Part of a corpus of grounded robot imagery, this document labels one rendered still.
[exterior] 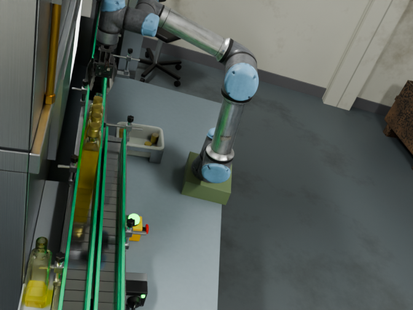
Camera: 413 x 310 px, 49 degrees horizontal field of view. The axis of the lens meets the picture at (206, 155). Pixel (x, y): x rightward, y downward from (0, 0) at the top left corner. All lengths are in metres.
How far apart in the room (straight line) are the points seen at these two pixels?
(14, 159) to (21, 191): 0.11
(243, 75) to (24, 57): 0.81
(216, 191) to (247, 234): 1.11
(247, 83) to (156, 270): 0.76
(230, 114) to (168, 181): 0.56
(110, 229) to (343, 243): 2.12
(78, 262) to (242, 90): 0.79
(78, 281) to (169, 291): 0.36
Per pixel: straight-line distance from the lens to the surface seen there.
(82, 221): 1.68
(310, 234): 3.35
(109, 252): 1.61
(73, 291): 1.51
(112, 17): 1.57
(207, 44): 1.70
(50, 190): 1.78
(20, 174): 1.18
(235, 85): 1.60
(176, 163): 2.22
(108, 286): 1.53
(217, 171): 1.83
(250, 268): 2.93
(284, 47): 4.91
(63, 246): 1.61
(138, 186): 2.05
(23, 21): 0.96
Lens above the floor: 2.12
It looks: 36 degrees down
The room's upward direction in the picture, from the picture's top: 19 degrees clockwise
